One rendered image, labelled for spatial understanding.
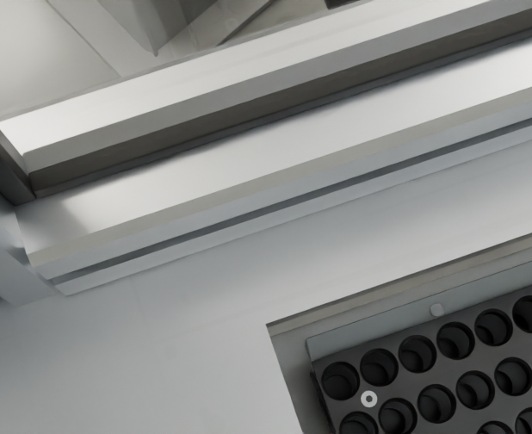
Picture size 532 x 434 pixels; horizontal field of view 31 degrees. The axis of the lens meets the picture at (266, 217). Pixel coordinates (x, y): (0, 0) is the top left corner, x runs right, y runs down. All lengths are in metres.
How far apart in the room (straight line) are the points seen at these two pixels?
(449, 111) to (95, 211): 0.10
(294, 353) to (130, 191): 0.16
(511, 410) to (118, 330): 0.14
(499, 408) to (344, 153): 0.12
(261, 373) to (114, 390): 0.04
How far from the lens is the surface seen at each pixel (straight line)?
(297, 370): 0.40
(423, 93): 0.27
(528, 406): 0.35
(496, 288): 0.40
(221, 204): 0.26
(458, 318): 0.35
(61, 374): 0.30
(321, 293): 0.30
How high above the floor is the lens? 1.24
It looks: 74 degrees down
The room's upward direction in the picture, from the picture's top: 6 degrees counter-clockwise
